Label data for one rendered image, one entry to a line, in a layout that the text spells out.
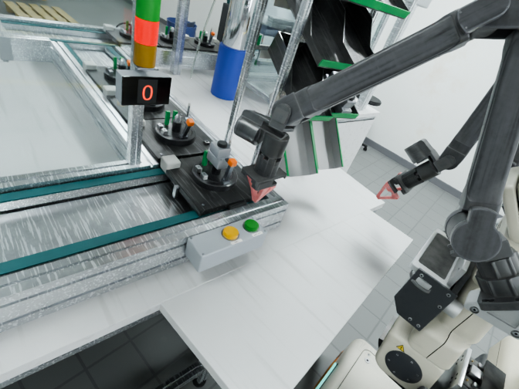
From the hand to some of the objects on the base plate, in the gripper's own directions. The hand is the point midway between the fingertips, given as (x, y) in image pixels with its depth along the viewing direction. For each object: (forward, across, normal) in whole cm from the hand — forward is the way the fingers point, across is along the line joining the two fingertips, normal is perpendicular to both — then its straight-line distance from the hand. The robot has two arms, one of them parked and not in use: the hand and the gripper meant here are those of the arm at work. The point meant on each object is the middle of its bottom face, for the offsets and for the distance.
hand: (255, 198), depth 84 cm
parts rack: (+19, +37, +31) cm, 52 cm away
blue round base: (+20, +62, +98) cm, 118 cm away
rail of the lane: (+18, -27, +4) cm, 32 cm away
